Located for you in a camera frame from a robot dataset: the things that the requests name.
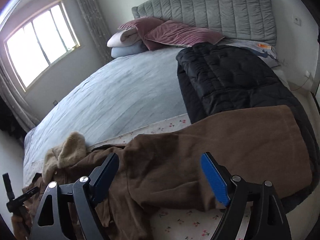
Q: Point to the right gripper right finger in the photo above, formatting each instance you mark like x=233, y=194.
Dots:
x=267, y=219

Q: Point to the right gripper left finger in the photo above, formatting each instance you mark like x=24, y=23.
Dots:
x=53, y=219

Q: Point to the brown button jacket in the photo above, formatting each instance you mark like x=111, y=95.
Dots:
x=163, y=170

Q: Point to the cherry print cloth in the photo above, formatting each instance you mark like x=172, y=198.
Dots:
x=170, y=223

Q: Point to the left grey curtain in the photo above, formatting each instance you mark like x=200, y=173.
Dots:
x=16, y=103

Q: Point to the grey curtain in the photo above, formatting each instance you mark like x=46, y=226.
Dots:
x=16, y=103
x=97, y=27

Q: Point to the light blue bed sheet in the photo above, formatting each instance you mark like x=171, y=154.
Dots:
x=124, y=95

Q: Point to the black puffer jacket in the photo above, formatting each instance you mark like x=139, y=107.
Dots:
x=215, y=79

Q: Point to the window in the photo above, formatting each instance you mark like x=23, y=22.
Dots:
x=39, y=42

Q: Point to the white printed pillow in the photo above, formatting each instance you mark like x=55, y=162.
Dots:
x=264, y=51

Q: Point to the right grey curtain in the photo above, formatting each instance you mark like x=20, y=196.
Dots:
x=97, y=27

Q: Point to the folded pink blanket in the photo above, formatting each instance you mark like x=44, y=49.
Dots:
x=124, y=38

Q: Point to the front pink velvet pillow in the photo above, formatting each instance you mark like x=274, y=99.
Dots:
x=173, y=33

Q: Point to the pink velvet pillow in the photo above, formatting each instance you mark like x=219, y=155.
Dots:
x=143, y=26
x=173, y=33

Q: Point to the rear pink velvet pillow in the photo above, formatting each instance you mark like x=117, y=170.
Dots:
x=143, y=26

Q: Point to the grey quilted headboard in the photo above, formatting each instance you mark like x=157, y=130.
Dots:
x=235, y=19

